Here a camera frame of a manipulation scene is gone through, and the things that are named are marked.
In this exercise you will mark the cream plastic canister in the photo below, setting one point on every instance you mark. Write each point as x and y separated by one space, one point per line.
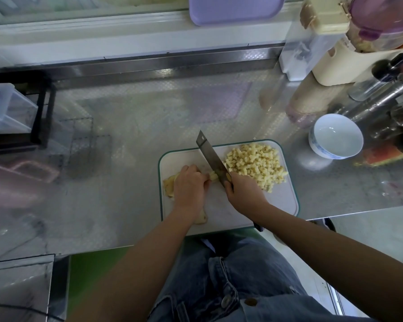
349 67

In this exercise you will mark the green mat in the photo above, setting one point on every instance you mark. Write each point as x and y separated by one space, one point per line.
94 271

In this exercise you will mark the person's right forearm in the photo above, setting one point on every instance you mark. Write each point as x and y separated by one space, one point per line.
346 268

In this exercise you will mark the person's left hand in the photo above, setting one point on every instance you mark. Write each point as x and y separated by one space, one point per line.
189 191

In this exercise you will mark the purple plastic cutting board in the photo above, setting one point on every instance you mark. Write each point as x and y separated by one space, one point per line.
236 8

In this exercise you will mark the person's right hand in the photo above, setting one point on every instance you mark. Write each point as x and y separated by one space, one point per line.
247 196

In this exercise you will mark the pile of yellow potato slices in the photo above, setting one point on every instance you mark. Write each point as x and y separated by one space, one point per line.
168 185

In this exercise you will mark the pile of diced potato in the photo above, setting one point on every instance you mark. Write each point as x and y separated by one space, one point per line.
256 164

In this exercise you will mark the glass bottle black cap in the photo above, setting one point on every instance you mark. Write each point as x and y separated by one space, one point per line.
379 77

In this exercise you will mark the person's blue jeans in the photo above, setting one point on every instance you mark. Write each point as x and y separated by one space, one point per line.
221 288

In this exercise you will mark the purple lid food container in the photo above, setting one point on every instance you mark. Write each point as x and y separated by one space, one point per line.
386 22

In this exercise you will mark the clear plastic storage box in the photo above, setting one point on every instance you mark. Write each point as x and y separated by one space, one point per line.
8 109

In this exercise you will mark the person's left forearm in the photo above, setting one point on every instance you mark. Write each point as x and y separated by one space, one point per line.
127 271

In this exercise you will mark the clear container cream lid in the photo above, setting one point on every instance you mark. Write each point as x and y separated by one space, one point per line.
312 43

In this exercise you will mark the steel bin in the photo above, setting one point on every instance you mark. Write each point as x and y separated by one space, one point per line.
19 290

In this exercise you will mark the white bowl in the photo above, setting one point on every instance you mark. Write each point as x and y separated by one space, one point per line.
336 136

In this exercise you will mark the black metal rack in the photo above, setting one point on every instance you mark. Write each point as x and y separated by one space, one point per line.
41 114

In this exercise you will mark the steel cleaver knife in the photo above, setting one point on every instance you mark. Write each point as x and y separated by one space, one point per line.
211 154

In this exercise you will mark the white cutting board green rim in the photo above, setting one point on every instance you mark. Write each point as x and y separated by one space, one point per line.
285 197

